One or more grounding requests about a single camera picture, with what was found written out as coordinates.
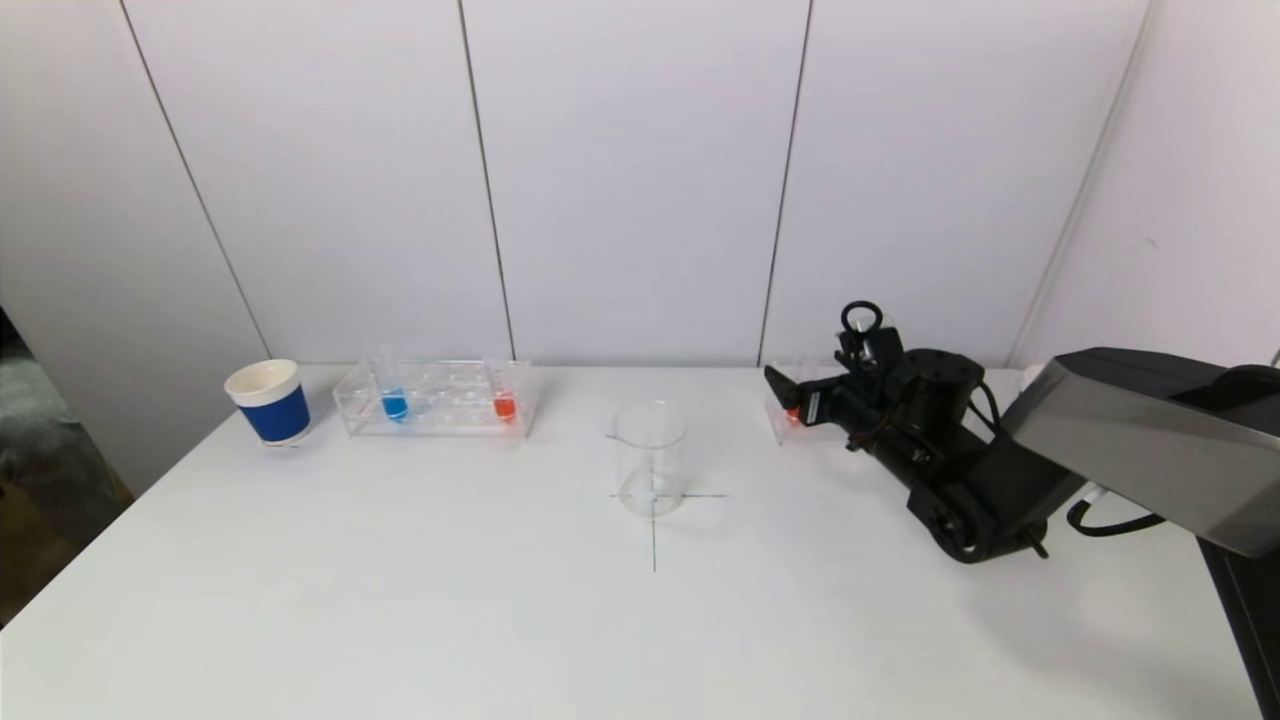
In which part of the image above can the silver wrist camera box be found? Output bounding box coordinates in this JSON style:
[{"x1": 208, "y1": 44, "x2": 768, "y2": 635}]
[{"x1": 858, "y1": 325, "x2": 903, "y2": 369}]

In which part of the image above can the black arm cable white plug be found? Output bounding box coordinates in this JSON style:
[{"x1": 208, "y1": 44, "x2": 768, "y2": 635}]
[{"x1": 1065, "y1": 485, "x2": 1168, "y2": 538}]

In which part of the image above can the blue pigment test tube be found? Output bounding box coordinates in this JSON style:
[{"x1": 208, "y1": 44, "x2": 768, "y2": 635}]
[{"x1": 377, "y1": 350, "x2": 412, "y2": 425}]

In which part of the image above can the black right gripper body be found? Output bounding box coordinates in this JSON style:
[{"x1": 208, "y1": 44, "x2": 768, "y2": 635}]
[{"x1": 798, "y1": 376, "x2": 886, "y2": 447}]

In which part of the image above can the red pigment test tube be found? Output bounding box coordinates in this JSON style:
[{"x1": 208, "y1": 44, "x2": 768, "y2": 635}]
[{"x1": 488, "y1": 352, "x2": 521, "y2": 427}]

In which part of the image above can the clear acrylic test tube rack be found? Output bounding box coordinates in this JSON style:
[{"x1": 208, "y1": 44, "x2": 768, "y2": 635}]
[
  {"x1": 335, "y1": 361, "x2": 534, "y2": 440},
  {"x1": 768, "y1": 362, "x2": 846, "y2": 446}
]

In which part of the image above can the black looped camera cable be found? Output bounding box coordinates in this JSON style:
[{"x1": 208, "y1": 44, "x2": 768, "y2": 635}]
[{"x1": 838, "y1": 300, "x2": 883, "y2": 366}]

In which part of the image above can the blue white paper cup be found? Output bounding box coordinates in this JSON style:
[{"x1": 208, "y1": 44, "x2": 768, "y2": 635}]
[{"x1": 225, "y1": 360, "x2": 313, "y2": 447}]

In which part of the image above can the clear glass beaker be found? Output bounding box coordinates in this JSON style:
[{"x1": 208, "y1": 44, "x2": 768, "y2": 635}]
[{"x1": 607, "y1": 400, "x2": 689, "y2": 518}]

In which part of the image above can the person in grey clothes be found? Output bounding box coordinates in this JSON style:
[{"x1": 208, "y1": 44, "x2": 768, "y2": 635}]
[{"x1": 0, "y1": 355, "x2": 101, "y2": 521}]

